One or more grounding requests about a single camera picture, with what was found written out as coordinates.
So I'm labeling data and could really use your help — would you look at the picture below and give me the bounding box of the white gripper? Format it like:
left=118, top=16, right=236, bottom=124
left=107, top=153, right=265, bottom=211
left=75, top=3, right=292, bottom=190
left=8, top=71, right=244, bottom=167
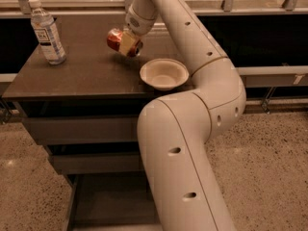
left=118, top=4, right=158, bottom=57

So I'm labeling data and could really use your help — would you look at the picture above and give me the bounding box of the clear plastic water bottle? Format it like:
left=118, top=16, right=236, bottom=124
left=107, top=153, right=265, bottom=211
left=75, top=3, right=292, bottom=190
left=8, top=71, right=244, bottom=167
left=29, top=0, right=66, bottom=65

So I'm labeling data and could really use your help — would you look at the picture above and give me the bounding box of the top grey drawer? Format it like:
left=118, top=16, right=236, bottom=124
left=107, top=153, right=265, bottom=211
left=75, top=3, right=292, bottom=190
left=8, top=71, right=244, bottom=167
left=22, top=116, right=138, bottom=145

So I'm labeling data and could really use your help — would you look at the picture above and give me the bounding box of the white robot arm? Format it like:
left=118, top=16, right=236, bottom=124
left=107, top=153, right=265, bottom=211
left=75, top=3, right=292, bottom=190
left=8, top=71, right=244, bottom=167
left=126, top=0, right=246, bottom=231

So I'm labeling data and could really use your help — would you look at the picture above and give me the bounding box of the middle grey drawer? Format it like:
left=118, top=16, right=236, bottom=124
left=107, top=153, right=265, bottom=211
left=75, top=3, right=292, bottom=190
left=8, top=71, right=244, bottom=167
left=49, top=152, right=143, bottom=174

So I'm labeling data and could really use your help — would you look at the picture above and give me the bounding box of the open bottom grey drawer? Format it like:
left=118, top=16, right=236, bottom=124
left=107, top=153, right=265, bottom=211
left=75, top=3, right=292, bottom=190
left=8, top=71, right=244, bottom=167
left=62, top=171, right=163, bottom=231

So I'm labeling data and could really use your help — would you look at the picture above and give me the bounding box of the metal window railing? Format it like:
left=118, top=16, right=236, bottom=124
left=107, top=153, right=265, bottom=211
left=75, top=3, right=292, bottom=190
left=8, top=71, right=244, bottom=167
left=0, top=0, right=308, bottom=19

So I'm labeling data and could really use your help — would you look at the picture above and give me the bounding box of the dark grey drawer cabinet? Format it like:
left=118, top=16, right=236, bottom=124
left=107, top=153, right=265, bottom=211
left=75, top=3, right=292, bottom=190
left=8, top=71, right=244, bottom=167
left=2, top=14, right=204, bottom=231

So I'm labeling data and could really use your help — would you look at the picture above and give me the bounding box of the red coke can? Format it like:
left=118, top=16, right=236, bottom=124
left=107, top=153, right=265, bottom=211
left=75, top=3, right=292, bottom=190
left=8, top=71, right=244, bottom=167
left=107, top=28, right=143, bottom=57

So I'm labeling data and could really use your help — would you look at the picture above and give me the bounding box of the white paper bowl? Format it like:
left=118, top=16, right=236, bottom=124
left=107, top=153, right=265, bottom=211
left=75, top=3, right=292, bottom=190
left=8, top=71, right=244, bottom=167
left=140, top=59, right=189, bottom=90

